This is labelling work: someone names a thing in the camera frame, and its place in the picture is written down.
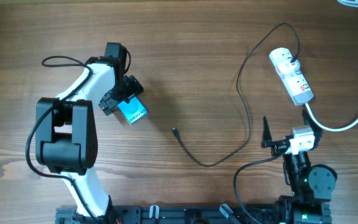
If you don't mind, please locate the left black camera cable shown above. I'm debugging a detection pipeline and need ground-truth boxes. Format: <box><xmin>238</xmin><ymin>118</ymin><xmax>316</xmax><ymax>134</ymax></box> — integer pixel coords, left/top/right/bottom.
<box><xmin>25</xmin><ymin>55</ymin><xmax>98</xmax><ymax>223</ymax></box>

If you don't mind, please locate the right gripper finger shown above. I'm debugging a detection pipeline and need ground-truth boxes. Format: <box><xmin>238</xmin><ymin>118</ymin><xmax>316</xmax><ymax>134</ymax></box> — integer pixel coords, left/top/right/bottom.
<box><xmin>261</xmin><ymin>116</ymin><xmax>273</xmax><ymax>148</ymax></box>
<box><xmin>302</xmin><ymin>109</ymin><xmax>323</xmax><ymax>146</ymax></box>

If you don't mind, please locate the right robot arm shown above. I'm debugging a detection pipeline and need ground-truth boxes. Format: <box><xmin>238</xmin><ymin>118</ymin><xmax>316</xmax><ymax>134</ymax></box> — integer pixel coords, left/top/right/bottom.
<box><xmin>261</xmin><ymin>110</ymin><xmax>337</xmax><ymax>224</ymax></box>

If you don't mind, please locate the white power strip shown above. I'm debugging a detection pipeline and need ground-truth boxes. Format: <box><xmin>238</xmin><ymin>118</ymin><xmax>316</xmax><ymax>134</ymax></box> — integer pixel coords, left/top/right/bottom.
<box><xmin>269</xmin><ymin>47</ymin><xmax>314</xmax><ymax>106</ymax></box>

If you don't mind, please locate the black USB-C charging cable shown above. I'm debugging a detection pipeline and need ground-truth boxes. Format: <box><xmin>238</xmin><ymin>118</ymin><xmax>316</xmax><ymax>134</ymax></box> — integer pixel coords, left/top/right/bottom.
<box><xmin>172</xmin><ymin>22</ymin><xmax>301</xmax><ymax>168</ymax></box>

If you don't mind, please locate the blue-screen Galaxy smartphone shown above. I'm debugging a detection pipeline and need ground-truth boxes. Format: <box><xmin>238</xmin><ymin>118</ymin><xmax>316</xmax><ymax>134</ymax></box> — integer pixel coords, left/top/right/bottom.
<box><xmin>117</xmin><ymin>96</ymin><xmax>147</xmax><ymax>124</ymax></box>

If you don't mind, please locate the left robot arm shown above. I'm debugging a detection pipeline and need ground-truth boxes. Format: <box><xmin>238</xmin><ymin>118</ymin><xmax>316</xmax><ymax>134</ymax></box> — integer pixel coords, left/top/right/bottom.
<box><xmin>25</xmin><ymin>42</ymin><xmax>147</xmax><ymax>223</ymax></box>

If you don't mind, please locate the white USB charger plug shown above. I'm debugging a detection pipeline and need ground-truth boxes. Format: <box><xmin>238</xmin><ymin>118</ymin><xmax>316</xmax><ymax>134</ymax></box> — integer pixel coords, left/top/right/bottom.
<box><xmin>276</xmin><ymin>59</ymin><xmax>300</xmax><ymax>76</ymax></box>

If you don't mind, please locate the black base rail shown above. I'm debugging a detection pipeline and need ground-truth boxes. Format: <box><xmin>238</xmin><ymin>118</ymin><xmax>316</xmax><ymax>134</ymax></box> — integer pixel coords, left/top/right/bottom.
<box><xmin>55</xmin><ymin>204</ymin><xmax>332</xmax><ymax>224</ymax></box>

